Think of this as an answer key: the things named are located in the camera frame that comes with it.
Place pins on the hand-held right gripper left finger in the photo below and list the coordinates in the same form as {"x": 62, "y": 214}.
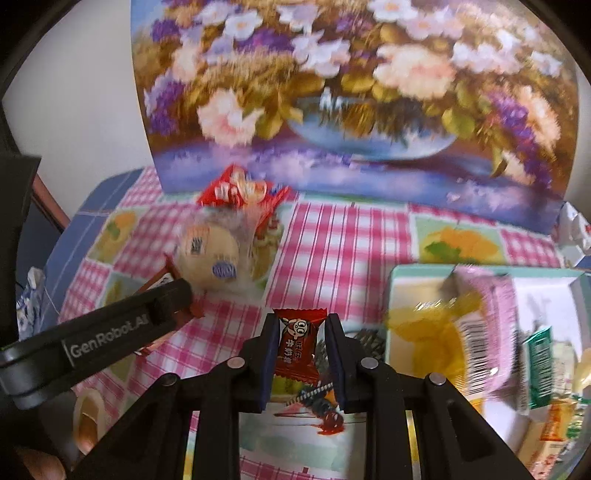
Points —
{"x": 270, "y": 360}

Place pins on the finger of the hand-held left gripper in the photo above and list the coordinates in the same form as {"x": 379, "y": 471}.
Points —
{"x": 173, "y": 300}

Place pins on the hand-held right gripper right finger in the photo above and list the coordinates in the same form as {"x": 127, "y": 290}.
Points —
{"x": 334, "y": 360}

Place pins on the dark red candy packet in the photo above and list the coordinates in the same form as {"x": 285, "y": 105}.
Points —
{"x": 298, "y": 341}
{"x": 197, "y": 310}

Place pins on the yellow jelly packet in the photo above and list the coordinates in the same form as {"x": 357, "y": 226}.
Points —
{"x": 429, "y": 341}

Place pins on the pink snack packet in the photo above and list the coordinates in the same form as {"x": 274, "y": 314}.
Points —
{"x": 494, "y": 323}

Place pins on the green clear cookie packet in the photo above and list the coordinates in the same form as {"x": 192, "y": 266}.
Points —
{"x": 538, "y": 369}

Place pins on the teal tray white inside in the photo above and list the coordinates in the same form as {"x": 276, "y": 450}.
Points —
{"x": 545, "y": 295}

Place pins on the golden beige snack packet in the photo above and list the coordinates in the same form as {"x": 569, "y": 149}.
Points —
{"x": 556, "y": 422}

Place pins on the cream pudding cup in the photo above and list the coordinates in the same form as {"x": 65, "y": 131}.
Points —
{"x": 87, "y": 401}

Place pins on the round bread clear packet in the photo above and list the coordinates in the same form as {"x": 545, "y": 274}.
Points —
{"x": 207, "y": 249}

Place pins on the red snack packet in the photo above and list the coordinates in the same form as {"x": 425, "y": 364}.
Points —
{"x": 226, "y": 191}

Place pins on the blue cloth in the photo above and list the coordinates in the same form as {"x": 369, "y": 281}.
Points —
{"x": 87, "y": 203}

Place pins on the floral painting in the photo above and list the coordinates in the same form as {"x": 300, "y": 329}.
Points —
{"x": 346, "y": 92}

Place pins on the reddish wooden frame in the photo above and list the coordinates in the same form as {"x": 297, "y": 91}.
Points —
{"x": 48, "y": 201}

